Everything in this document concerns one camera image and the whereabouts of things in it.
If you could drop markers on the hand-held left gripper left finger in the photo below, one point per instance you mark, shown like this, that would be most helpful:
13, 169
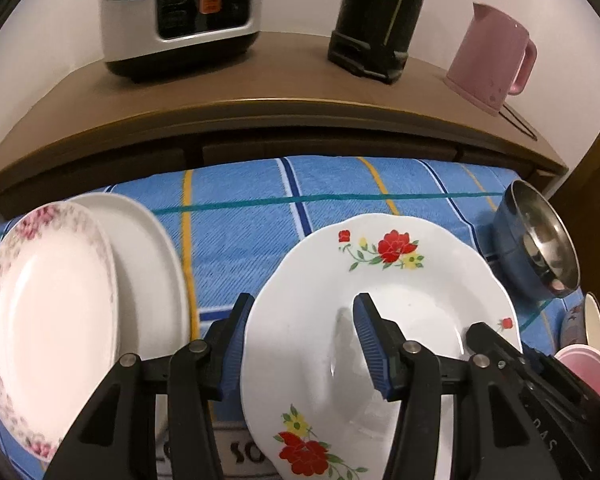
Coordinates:
234, 347

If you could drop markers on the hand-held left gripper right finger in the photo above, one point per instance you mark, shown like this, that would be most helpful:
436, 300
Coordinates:
367, 345

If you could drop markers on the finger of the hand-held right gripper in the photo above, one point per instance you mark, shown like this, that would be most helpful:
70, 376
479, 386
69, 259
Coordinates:
490, 340

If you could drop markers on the red flower white plate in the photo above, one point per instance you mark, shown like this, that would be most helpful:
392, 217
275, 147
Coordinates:
305, 320

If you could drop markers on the pink bowl white rim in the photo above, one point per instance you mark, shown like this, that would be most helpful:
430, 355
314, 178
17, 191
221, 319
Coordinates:
592, 365

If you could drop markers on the stainless steel bowl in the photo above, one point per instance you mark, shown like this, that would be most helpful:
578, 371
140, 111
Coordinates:
515, 250

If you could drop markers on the cream enamel bowl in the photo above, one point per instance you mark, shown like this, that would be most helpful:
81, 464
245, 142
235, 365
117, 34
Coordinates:
594, 325

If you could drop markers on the plain white plate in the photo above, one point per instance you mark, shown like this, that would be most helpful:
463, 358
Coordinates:
145, 270

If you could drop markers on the pink floral rim plate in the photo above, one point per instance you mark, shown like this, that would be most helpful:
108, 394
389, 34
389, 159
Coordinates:
50, 320

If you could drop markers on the white cloth label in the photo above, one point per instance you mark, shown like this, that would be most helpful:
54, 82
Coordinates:
240, 452

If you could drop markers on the blue checked cloth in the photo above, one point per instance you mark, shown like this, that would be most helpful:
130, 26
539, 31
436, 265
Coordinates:
240, 240

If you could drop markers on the brown wooden sideboard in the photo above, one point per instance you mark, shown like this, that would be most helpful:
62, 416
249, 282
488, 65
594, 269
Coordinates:
280, 80

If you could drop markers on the pink electric kettle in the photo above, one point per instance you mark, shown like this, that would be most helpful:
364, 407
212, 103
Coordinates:
485, 60

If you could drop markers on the silver black rice cooker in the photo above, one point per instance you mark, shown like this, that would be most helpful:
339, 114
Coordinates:
130, 35

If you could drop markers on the tall black thermos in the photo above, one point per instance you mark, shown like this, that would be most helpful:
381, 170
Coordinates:
370, 10

